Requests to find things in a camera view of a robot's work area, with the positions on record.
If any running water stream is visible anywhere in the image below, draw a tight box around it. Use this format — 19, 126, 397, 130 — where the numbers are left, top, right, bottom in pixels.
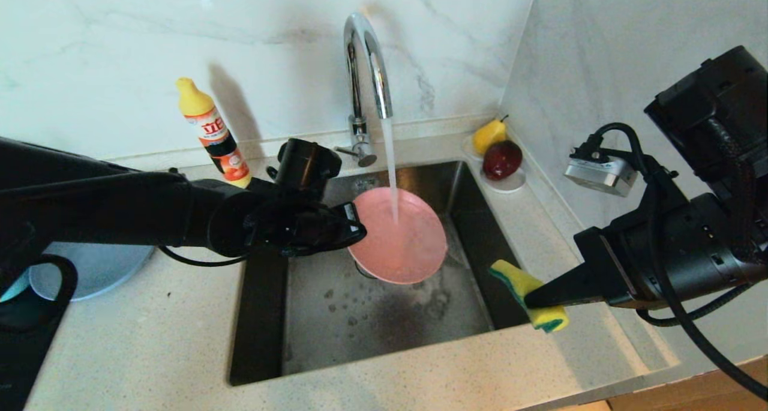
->
382, 118, 401, 223

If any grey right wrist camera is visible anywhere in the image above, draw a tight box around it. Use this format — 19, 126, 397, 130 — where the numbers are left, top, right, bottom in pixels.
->
564, 136, 638, 197

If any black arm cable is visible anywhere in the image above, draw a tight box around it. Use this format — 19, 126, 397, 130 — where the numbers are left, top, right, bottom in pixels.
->
0, 246, 259, 334
591, 122, 768, 400

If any black glass cooktop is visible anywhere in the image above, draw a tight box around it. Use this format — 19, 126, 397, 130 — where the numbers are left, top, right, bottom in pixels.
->
0, 291, 67, 411

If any small white dish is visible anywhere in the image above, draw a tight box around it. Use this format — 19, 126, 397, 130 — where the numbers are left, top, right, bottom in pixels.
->
461, 134, 527, 194

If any dark red apple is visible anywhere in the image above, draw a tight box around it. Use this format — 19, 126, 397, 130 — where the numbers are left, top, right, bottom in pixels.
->
482, 140, 523, 181

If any yellow green sponge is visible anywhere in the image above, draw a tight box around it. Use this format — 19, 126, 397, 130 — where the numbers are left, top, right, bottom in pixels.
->
489, 259, 569, 334

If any chrome gooseneck faucet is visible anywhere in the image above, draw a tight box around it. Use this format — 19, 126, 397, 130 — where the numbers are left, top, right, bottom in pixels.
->
335, 12, 394, 167

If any yellow-capped detergent bottle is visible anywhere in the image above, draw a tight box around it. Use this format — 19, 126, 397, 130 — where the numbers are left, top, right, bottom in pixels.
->
176, 77, 253, 188

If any pink plate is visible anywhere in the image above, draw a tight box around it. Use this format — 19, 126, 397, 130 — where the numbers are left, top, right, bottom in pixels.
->
347, 187, 448, 285

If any stainless steel sink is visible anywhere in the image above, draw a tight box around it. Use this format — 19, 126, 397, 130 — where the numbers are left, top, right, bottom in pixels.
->
229, 161, 548, 386

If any yellow pear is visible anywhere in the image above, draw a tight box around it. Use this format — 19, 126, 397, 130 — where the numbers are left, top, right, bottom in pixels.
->
472, 115, 509, 156

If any thin black cable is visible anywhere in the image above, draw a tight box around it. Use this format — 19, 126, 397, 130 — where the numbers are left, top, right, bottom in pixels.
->
636, 282, 754, 328

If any blue-grey plate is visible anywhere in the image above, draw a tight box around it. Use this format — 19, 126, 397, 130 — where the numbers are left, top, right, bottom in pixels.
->
29, 242, 155, 302

